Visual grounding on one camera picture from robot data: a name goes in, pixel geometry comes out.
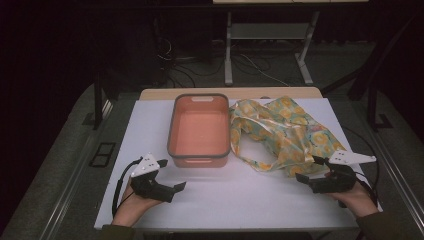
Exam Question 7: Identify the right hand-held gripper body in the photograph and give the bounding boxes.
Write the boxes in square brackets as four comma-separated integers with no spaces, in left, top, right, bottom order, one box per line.
[311,149,378,195]

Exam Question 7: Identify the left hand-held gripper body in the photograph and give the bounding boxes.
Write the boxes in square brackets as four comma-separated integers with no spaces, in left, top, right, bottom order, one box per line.
[129,152,177,204]

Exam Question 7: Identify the orange print cloth bag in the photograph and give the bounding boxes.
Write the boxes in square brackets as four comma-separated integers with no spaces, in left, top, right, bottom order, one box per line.
[228,95,347,179]

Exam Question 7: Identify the pink basket with grey rim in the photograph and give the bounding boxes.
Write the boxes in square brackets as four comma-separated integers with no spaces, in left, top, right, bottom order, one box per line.
[166,93,232,169]

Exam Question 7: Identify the person's left hand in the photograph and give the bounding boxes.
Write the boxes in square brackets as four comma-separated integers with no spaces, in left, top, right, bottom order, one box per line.
[111,179,163,228]

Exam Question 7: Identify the person's right hand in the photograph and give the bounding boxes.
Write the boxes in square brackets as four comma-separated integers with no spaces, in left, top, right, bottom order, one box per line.
[328,181,380,220]

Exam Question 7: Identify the white board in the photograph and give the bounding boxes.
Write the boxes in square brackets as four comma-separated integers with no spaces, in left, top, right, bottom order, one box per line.
[94,98,384,232]

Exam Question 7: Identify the black metal stand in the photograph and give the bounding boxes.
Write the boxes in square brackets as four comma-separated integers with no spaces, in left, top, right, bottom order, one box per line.
[83,64,122,131]
[320,9,424,133]

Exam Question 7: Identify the wooden table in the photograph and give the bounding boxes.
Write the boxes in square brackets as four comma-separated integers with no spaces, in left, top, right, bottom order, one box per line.
[138,87,324,101]

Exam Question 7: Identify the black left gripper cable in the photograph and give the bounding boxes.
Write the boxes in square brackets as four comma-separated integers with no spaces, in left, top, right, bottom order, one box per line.
[111,156,144,218]

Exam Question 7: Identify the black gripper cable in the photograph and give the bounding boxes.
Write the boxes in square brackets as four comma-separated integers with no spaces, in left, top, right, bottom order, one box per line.
[111,156,144,218]
[342,125,382,208]

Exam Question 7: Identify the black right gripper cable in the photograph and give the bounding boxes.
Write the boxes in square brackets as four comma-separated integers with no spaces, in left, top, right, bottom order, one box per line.
[342,125,382,208]

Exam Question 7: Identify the black floor outlet frame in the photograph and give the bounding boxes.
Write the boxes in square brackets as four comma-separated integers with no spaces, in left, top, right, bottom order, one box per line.
[88,142,117,169]

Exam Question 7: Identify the metal floor rail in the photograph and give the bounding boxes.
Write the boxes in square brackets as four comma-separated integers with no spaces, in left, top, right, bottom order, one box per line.
[39,99,115,240]
[368,131,424,234]

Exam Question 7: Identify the cables on floor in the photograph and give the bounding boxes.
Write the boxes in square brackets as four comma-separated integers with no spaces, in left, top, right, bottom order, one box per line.
[155,35,292,88]

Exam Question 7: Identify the grey metal desk frame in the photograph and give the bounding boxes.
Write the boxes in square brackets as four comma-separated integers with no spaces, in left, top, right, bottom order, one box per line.
[223,11,321,86]

